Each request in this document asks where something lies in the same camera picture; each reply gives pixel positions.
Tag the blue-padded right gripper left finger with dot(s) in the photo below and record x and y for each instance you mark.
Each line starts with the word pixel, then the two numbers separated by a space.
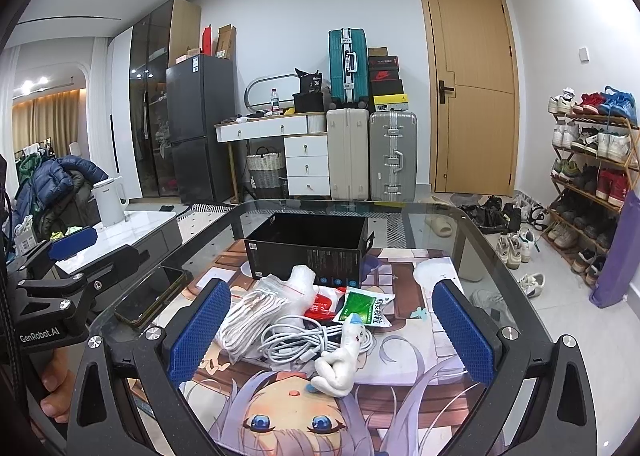
pixel 104 419

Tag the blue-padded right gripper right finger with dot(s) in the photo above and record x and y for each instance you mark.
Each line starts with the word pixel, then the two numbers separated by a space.
pixel 558 418

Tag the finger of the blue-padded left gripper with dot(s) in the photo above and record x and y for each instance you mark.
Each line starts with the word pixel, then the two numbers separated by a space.
pixel 70 245

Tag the bag of white laces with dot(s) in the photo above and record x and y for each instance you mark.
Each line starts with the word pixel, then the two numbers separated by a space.
pixel 250 315

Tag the white foam sheet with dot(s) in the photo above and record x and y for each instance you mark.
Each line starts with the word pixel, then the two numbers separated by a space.
pixel 299 291

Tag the red and white packet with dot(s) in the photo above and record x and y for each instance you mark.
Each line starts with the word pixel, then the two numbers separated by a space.
pixel 327 300

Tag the green medicine packet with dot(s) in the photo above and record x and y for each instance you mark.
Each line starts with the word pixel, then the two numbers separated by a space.
pixel 368 305

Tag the person's left hand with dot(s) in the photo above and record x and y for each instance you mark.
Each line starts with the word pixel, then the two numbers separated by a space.
pixel 59 382

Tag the blue down jacket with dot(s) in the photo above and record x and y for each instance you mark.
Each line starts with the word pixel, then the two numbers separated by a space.
pixel 58 195

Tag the black smartphone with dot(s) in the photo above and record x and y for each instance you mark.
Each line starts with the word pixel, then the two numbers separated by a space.
pixel 150 295

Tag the white electric kettle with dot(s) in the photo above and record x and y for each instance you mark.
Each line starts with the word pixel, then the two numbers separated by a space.
pixel 111 200

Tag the white side cabinet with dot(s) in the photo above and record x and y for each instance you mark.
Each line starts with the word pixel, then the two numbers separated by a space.
pixel 154 232

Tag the white sneaker on floor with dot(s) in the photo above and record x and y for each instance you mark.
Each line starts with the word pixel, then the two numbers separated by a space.
pixel 532 285

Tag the purple bag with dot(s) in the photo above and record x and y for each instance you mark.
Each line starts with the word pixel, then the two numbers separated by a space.
pixel 623 258

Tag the glass coffee table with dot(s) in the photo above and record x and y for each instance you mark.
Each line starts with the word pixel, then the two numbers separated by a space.
pixel 482 277

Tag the black cardboard box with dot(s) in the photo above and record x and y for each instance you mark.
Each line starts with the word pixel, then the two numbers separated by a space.
pixel 333 247

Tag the black refrigerator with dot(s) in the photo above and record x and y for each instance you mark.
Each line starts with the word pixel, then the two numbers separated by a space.
pixel 200 95

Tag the woven laundry basket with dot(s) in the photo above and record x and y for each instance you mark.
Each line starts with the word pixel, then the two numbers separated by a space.
pixel 266 167

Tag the beige slipper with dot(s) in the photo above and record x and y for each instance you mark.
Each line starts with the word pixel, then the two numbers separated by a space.
pixel 440 225

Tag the dark glass cabinet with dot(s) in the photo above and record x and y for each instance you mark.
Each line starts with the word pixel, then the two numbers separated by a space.
pixel 157 41

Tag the plastic water bottle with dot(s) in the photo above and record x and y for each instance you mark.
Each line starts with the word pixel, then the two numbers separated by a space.
pixel 275 102

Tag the white drawer desk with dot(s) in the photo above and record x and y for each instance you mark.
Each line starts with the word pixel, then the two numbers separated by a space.
pixel 304 144

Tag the wooden shoe rack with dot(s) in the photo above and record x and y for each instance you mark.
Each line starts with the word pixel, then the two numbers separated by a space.
pixel 596 166

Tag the black bag on desk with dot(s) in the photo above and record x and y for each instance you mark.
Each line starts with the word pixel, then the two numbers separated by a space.
pixel 309 97

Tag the beige suitcase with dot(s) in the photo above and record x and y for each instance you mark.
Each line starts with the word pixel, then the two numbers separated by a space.
pixel 348 148

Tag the silver aluminium suitcase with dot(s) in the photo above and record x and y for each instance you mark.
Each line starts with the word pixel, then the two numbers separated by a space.
pixel 393 142

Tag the teal suitcase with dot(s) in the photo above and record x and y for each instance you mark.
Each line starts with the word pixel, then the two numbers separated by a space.
pixel 348 67

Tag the stack of shoe boxes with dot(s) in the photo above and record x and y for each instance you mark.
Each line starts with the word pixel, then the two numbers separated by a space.
pixel 386 86

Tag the wooden door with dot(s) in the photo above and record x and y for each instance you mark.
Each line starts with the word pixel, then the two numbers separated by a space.
pixel 475 101

